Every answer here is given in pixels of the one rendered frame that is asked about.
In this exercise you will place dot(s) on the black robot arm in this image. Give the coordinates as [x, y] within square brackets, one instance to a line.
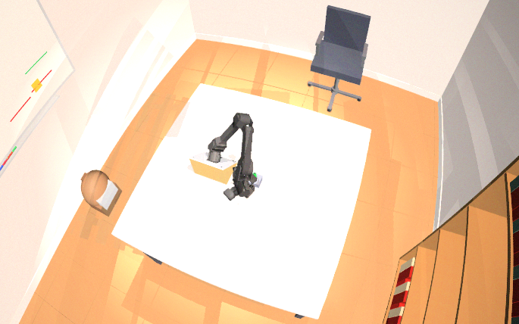
[245, 163]

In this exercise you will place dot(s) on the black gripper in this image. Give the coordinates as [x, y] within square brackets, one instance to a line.
[231, 193]

